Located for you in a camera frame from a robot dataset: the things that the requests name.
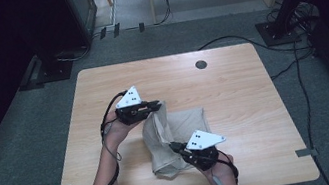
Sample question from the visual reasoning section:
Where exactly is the long black floor cable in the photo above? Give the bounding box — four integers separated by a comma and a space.
197, 22, 315, 68

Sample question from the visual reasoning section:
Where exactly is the black stand base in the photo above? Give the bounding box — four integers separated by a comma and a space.
254, 15, 303, 49
13, 48, 78, 92

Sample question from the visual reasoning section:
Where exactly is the person's left hand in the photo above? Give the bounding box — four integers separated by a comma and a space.
98, 107, 144, 154

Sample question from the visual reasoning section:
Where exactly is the thin black floor cable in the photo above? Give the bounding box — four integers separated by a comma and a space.
290, 37, 329, 185

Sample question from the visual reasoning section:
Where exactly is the thin grey wrist cord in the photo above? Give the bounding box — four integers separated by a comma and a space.
98, 120, 123, 164
211, 171, 241, 185

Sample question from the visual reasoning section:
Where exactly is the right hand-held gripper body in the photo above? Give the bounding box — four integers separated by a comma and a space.
177, 124, 233, 175

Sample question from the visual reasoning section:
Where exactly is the beige short-sleeved shirt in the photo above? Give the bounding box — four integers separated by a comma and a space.
137, 94, 219, 182

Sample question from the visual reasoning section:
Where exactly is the tangle of black cables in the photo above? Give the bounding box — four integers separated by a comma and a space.
264, 0, 324, 42

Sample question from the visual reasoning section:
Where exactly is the dark round table grommet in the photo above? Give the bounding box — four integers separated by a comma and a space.
194, 58, 209, 71

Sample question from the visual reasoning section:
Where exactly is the white floor cable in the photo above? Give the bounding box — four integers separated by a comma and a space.
53, 31, 107, 65

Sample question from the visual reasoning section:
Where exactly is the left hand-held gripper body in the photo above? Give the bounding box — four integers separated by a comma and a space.
110, 83, 151, 129

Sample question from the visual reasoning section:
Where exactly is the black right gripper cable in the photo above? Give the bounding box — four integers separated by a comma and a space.
217, 155, 240, 180

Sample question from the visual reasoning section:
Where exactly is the short black floor cable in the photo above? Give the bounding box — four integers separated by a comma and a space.
267, 50, 319, 82

